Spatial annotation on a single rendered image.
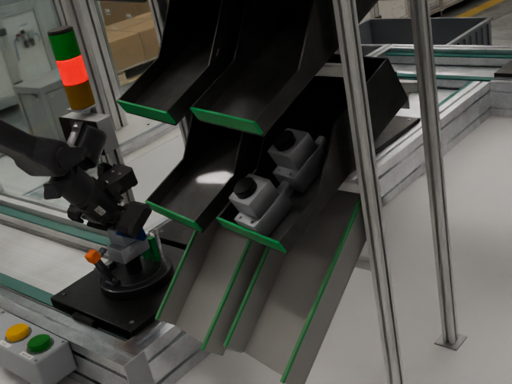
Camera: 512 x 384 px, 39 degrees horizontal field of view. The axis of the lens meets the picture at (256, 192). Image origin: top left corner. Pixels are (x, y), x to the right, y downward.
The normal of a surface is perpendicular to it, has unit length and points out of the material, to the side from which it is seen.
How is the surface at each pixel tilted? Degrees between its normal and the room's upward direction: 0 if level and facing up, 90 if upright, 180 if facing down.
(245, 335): 90
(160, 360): 90
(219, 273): 45
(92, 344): 0
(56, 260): 0
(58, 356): 90
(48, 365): 90
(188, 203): 25
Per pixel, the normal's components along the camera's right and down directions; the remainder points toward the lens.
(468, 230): -0.18, -0.89
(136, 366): 0.75, 0.15
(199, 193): -0.49, -0.64
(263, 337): -0.66, -0.35
